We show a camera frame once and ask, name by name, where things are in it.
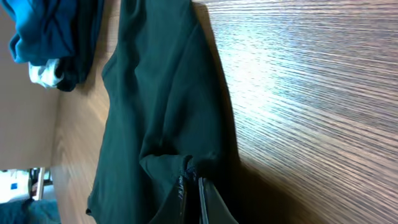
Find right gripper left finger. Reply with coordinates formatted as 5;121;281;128
149;175;187;224

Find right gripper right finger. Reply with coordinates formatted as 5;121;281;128
198;177;238;224

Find black shorts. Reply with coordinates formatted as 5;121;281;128
86;0;233;224

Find light blue white garment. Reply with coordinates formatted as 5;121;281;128
29;59;64;88

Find dark folded garment under pile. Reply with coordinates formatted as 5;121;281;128
56;0;104;92

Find blue crumpled garment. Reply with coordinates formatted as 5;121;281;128
1;0;78;66

